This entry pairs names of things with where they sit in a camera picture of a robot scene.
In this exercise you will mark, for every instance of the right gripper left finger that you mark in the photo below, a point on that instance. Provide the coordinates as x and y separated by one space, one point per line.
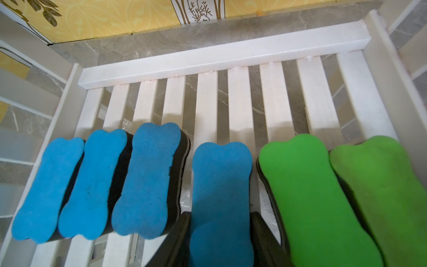
174 250

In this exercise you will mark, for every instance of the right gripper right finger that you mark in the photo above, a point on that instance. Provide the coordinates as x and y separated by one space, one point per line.
267 251

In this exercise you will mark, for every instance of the blue eraser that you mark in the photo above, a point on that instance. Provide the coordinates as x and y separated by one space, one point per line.
98 185
220 221
149 204
37 219

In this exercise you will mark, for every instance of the green eraser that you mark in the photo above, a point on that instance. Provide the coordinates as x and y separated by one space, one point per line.
378 178
317 223

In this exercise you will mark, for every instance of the white two-tier slatted shelf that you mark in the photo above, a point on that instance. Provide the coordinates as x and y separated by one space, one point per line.
359 56

